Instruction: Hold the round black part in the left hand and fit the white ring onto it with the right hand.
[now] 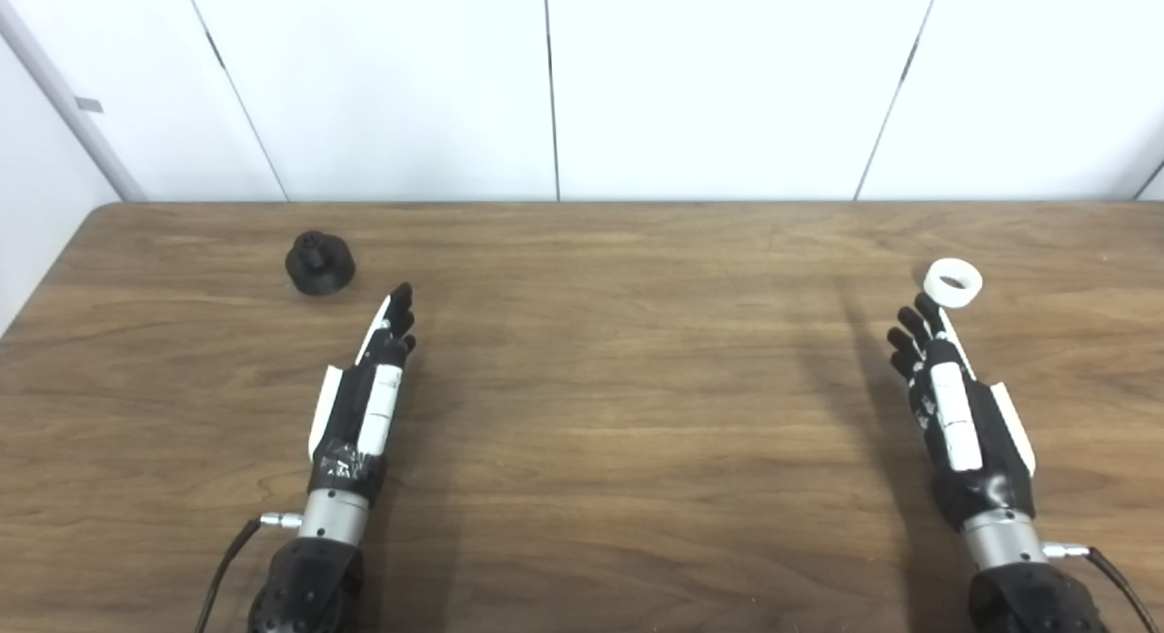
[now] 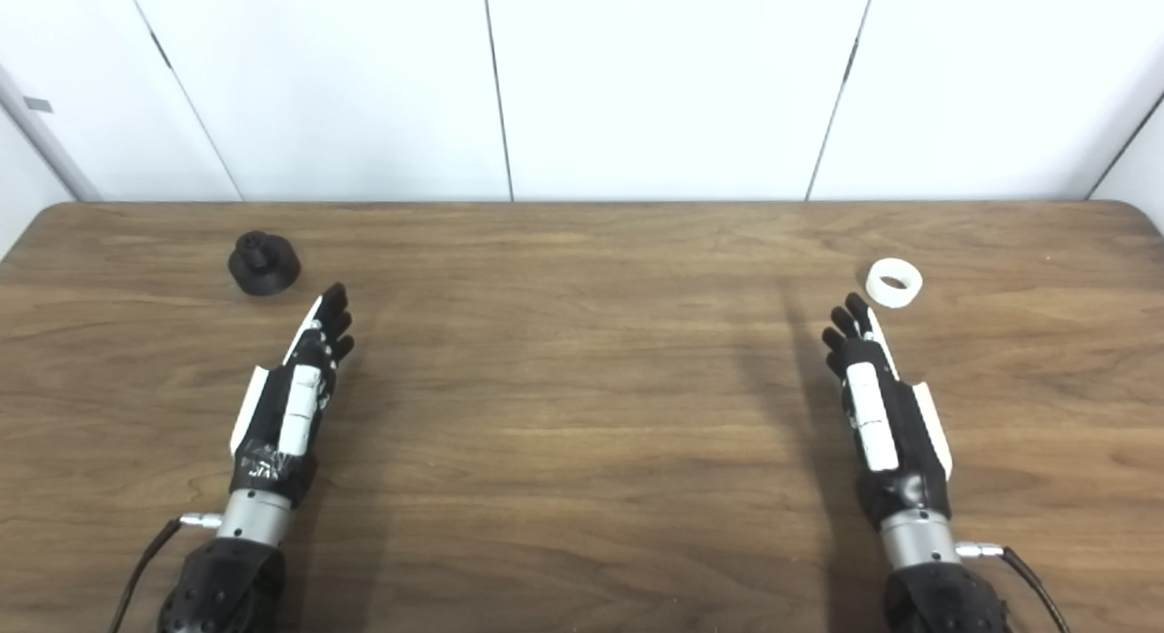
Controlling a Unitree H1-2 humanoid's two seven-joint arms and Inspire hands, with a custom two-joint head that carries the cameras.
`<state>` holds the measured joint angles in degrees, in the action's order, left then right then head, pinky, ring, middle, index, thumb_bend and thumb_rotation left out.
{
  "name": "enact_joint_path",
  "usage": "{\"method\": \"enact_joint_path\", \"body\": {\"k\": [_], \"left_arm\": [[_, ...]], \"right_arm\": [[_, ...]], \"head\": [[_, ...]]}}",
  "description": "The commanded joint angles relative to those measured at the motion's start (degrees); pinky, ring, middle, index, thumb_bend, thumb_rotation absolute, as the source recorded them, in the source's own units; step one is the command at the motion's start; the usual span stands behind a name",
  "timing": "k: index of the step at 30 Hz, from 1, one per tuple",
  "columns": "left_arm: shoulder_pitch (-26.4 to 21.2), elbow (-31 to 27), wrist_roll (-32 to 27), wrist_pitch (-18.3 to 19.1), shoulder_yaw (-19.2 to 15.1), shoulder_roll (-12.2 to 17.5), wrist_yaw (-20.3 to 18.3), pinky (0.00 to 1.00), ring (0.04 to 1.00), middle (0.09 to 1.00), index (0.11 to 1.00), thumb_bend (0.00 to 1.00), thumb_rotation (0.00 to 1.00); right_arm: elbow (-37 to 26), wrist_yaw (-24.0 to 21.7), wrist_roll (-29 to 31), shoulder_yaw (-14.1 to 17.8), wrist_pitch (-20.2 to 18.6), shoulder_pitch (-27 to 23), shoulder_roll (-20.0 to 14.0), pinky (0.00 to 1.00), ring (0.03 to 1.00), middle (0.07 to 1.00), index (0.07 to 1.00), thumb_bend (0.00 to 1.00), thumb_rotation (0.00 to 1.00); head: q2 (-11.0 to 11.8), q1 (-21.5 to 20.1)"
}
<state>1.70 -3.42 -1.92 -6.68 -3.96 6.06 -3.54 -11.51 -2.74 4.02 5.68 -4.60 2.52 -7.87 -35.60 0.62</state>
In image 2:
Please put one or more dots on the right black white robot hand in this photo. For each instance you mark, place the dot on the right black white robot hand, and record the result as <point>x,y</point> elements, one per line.
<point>896,433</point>

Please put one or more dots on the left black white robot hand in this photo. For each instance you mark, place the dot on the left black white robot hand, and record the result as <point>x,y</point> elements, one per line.
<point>273,433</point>

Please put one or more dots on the round black part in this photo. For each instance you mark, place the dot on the round black part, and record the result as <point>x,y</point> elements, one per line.
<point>264,269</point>

